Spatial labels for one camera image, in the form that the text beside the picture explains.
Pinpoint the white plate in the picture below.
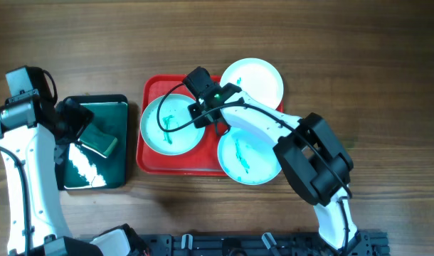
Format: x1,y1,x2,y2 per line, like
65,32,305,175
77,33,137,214
139,93,206,156
220,58,284,110
217,128,281,186

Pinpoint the green yellow sponge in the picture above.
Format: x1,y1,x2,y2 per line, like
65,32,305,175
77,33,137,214
78,124,118,158

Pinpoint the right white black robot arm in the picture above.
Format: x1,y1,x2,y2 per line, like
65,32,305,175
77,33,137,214
185,82,357,255

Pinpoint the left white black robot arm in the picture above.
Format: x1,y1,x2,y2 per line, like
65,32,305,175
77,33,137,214
0,65,151,255

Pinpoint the black water tray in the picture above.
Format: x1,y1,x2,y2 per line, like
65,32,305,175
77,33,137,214
55,94,129,191

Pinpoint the red plastic tray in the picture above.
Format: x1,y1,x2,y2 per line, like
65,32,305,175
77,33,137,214
135,74,285,177

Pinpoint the black aluminium base frame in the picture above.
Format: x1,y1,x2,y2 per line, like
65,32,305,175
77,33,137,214
140,231,391,256

